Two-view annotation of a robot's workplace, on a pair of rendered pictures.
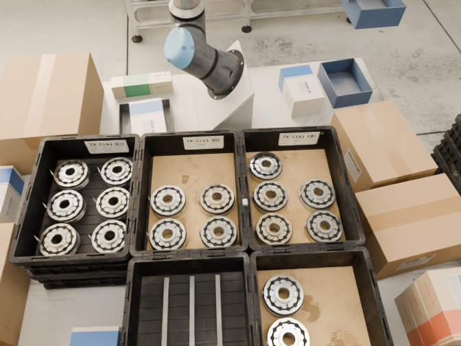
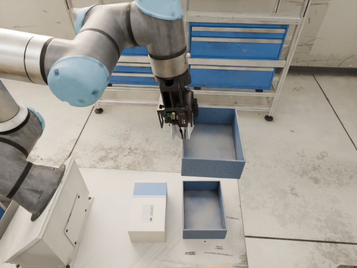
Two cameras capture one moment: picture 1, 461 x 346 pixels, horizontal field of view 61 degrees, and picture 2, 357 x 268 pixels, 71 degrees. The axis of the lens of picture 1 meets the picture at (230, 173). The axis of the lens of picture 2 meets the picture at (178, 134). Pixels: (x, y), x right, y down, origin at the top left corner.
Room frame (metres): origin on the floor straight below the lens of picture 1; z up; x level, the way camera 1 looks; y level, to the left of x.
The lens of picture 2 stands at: (0.71, -0.48, 1.59)
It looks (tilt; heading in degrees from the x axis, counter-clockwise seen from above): 44 degrees down; 12
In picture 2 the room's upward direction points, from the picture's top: straight up
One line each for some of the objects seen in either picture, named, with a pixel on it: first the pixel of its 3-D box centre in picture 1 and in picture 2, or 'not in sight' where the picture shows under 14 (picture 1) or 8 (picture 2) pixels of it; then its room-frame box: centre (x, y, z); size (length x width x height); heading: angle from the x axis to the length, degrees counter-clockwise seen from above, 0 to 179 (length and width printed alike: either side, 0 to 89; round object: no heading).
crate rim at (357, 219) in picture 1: (296, 183); not in sight; (0.59, -0.19, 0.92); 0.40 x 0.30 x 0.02; 3
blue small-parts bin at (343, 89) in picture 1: (344, 82); (202, 208); (1.19, -0.46, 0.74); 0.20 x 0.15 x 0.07; 12
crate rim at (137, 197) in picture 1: (189, 188); not in sight; (0.57, 0.11, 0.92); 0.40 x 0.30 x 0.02; 3
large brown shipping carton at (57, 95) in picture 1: (51, 112); not in sight; (0.97, 0.65, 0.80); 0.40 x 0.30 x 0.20; 6
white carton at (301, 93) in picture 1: (299, 89); (149, 209); (1.14, -0.28, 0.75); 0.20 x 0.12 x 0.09; 12
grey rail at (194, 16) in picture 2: not in sight; (184, 16); (2.59, -0.12, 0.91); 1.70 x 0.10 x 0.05; 98
